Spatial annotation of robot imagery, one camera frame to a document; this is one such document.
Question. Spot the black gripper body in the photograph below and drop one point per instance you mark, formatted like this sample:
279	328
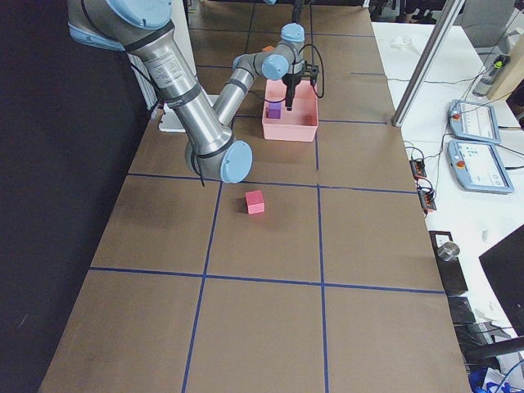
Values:
291	83

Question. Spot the purple foam cube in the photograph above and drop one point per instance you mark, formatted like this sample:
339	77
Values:
273	111

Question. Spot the red foam cube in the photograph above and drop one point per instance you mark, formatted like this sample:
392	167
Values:
255	202

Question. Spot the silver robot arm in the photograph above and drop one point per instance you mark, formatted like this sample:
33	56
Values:
285	62
145	29

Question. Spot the pink plastic bin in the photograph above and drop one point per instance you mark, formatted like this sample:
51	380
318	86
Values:
297	125

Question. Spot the upper teach pendant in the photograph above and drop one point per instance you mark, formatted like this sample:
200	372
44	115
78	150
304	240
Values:
473	121

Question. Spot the teach pendant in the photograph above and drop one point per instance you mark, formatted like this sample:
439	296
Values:
473	121
478	167

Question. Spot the lower teach pendant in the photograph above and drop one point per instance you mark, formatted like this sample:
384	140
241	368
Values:
478	167

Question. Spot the silver metal cylinder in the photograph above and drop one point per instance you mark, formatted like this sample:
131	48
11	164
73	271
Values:
448	251

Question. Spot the black monitor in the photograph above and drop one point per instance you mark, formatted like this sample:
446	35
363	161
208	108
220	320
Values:
503	267

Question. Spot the aluminium frame post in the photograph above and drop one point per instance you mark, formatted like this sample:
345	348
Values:
440	31

